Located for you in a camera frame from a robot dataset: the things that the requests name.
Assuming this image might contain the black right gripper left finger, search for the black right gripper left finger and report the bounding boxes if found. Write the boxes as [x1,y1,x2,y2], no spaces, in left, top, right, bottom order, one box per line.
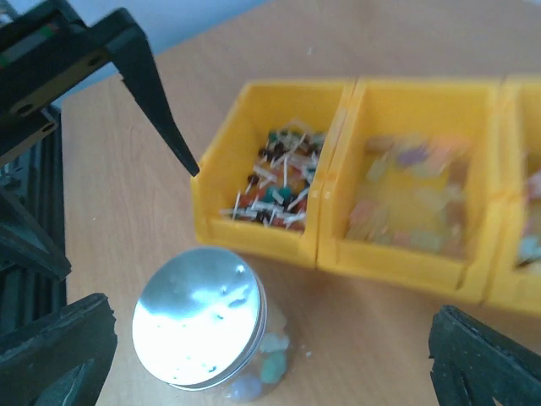
[1,293,117,405]

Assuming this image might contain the round clear cup lid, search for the round clear cup lid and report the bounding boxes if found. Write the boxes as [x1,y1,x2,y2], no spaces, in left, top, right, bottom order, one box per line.
[132,247,267,392]

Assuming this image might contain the yellow bin with lollipops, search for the yellow bin with lollipops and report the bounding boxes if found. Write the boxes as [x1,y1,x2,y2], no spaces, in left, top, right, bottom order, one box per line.
[191,79,355,268]

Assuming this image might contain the yellow bin with star candies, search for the yellow bin with star candies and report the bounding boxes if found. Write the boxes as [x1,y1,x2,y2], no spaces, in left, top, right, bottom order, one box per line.
[484,75,540,316]

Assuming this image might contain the clear plastic cup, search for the clear plastic cup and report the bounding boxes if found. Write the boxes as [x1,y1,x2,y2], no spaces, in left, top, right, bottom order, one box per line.
[171,295,293,403]

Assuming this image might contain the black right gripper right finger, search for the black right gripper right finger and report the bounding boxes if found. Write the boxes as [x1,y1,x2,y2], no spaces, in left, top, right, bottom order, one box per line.
[428,305,540,405]

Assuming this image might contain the yellow bin with popsicle candies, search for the yellow bin with popsicle candies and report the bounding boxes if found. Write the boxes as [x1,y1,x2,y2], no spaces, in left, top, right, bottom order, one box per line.
[317,79,501,304]

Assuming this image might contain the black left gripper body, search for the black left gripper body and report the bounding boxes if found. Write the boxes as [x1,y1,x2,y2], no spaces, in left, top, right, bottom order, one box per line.
[0,0,111,166]

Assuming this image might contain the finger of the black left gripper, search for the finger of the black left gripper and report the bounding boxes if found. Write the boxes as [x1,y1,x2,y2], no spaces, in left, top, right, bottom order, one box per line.
[1,189,71,280]
[87,8,199,176]

